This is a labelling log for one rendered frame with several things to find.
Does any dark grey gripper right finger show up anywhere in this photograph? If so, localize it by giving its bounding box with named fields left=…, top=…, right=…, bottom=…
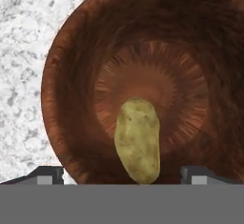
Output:
left=179, top=165, right=244, bottom=186

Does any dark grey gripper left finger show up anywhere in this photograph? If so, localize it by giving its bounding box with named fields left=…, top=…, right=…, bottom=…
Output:
left=0, top=165, right=65, bottom=186

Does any yellow-green potato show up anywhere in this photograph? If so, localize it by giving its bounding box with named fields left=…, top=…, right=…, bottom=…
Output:
left=113, top=97, right=161, bottom=185

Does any brown wooden bowl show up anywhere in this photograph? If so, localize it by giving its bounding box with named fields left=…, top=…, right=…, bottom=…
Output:
left=40, top=0, right=244, bottom=186

